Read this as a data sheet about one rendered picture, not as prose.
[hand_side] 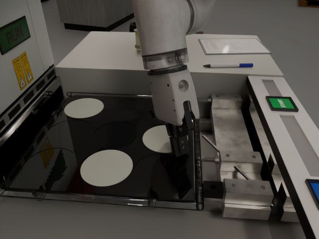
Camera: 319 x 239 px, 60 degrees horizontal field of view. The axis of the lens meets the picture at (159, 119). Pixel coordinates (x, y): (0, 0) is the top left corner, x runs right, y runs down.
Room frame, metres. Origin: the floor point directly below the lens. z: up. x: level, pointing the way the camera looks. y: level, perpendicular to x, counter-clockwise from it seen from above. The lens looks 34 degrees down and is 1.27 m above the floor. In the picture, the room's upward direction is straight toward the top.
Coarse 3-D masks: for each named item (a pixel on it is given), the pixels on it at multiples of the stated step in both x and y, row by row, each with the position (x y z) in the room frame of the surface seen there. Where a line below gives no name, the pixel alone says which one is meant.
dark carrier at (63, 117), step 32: (96, 96) 0.67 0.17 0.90; (64, 128) 0.52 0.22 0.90; (96, 128) 0.52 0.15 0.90; (128, 128) 0.52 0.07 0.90; (32, 160) 0.41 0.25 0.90; (64, 160) 0.41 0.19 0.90; (160, 160) 0.41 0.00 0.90; (192, 160) 0.41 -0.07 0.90; (64, 192) 0.33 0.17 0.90; (96, 192) 0.33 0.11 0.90; (128, 192) 0.33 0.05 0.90; (160, 192) 0.33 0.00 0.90; (192, 192) 0.33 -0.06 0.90
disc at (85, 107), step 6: (72, 102) 0.64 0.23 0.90; (78, 102) 0.64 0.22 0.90; (84, 102) 0.64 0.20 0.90; (90, 102) 0.64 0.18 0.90; (96, 102) 0.64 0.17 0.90; (102, 102) 0.64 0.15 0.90; (66, 108) 0.61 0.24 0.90; (72, 108) 0.61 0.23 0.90; (78, 108) 0.61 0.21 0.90; (84, 108) 0.61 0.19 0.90; (90, 108) 0.61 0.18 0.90; (96, 108) 0.61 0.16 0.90; (102, 108) 0.61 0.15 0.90; (66, 114) 0.58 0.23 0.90; (72, 114) 0.58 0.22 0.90; (78, 114) 0.58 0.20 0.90; (84, 114) 0.58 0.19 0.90; (90, 114) 0.58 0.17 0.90
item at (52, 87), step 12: (48, 84) 0.66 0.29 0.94; (60, 84) 0.71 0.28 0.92; (36, 96) 0.60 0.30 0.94; (48, 96) 0.63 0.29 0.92; (60, 96) 0.71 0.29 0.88; (24, 108) 0.54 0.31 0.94; (36, 108) 0.57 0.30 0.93; (12, 120) 0.49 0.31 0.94; (24, 120) 0.51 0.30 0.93; (48, 120) 0.60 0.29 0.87; (12, 132) 0.46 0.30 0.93; (36, 132) 0.54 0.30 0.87; (0, 144) 0.42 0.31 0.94; (24, 144) 0.50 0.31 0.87; (12, 156) 0.45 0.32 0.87; (12, 168) 0.42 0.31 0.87; (0, 180) 0.38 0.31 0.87
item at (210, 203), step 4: (204, 200) 0.35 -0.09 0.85; (208, 200) 0.35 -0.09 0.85; (212, 200) 0.35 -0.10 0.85; (216, 200) 0.35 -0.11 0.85; (204, 204) 0.35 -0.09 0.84; (208, 204) 0.35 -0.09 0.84; (212, 204) 0.35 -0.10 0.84; (216, 204) 0.35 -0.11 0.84; (220, 204) 0.35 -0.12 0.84; (204, 208) 0.35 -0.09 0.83; (208, 208) 0.35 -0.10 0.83; (212, 208) 0.35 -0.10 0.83; (216, 208) 0.35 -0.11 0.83; (220, 208) 0.35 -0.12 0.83
